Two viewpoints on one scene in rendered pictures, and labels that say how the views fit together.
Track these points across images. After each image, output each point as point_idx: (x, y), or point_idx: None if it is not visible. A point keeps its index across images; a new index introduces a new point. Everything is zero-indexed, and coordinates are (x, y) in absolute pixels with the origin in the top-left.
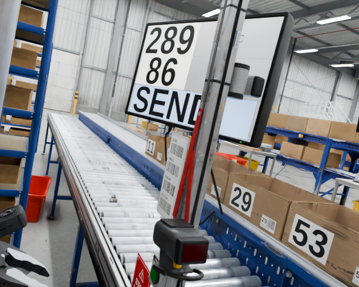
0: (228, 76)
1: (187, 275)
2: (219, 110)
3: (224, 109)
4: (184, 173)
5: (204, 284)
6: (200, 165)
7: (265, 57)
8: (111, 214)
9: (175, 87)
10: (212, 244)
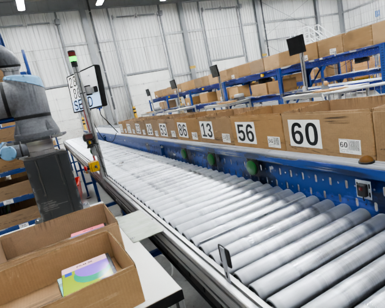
0: (84, 90)
1: (125, 163)
2: (85, 100)
3: (94, 98)
4: (86, 121)
5: (131, 162)
6: (87, 117)
7: (95, 79)
8: None
9: None
10: (143, 153)
